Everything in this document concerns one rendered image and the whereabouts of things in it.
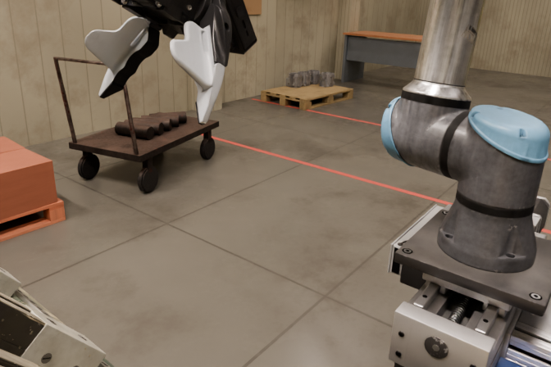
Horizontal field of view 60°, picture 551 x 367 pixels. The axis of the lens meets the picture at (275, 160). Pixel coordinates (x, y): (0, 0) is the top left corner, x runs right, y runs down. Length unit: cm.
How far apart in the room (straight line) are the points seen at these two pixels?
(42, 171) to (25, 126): 178
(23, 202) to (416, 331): 274
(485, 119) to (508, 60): 1066
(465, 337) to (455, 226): 19
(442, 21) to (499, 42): 1061
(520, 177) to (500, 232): 9
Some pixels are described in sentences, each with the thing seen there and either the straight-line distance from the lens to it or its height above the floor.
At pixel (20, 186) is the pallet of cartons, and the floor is 30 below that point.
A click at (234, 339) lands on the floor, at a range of 222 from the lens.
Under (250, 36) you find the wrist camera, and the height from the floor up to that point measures 139.
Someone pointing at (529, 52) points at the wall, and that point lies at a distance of 1135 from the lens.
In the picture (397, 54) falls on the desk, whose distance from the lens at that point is 801.
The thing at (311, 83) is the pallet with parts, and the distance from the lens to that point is 729.
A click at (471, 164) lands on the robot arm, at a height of 119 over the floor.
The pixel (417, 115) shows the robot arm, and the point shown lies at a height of 125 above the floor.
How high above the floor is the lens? 143
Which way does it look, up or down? 19 degrees down
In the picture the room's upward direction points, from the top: 2 degrees clockwise
